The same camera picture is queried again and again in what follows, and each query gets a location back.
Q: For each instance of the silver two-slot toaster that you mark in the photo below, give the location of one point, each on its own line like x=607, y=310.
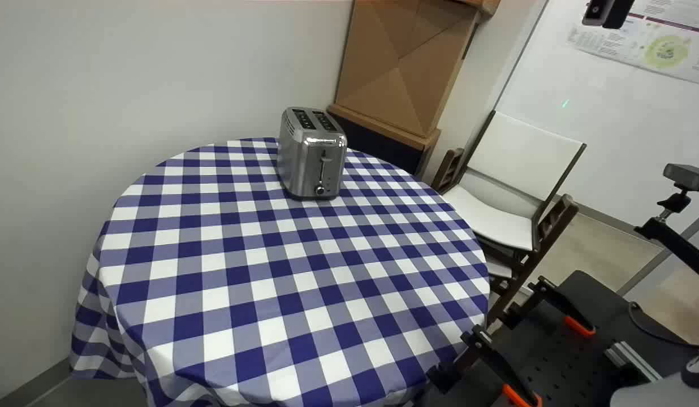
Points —
x=311, y=153

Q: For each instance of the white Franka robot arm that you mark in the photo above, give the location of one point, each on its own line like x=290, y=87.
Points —
x=650, y=391

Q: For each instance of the wooden cabinet with dark band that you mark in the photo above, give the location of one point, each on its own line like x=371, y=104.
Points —
x=386, y=138

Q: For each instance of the blue white checkered tablecloth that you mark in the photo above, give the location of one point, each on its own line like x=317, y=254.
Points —
x=273, y=284

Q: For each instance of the large brown cardboard box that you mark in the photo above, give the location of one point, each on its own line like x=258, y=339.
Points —
x=402, y=58

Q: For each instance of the black camera mounted high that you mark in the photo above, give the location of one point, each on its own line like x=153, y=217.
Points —
x=610, y=9

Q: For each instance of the aluminium rail profile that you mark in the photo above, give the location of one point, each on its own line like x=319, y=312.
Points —
x=634, y=359

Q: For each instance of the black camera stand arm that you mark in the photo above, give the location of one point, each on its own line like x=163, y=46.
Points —
x=677, y=239

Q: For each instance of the black camera on stand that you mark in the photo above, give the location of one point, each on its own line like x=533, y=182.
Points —
x=689, y=174

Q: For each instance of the wall poster with green circle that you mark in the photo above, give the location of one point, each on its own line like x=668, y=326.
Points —
x=667, y=47

